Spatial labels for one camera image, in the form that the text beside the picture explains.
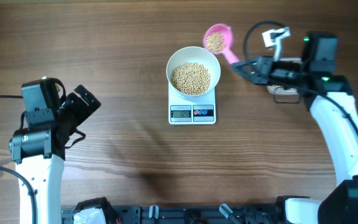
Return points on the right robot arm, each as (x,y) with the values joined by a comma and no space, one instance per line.
(330,100)

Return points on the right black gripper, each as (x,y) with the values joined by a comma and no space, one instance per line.
(260,73)

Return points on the white digital kitchen scale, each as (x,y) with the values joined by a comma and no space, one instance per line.
(191,111)

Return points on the clear plastic container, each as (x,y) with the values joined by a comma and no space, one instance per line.
(281,92)

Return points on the soybeans in scoop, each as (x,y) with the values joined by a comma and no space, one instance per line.
(215,42)

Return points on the pink measuring scoop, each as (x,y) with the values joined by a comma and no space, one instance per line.
(226,31)

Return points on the soybeans in bowl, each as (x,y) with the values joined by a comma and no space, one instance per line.
(191,78)

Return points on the white bowl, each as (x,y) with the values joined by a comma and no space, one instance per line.
(198,55)

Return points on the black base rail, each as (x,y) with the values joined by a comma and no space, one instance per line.
(134,214)

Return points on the soybeans pile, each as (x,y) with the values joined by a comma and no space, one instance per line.
(279,87)

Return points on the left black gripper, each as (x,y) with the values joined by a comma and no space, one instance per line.
(74,101)

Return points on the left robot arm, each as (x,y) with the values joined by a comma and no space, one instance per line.
(39,149)

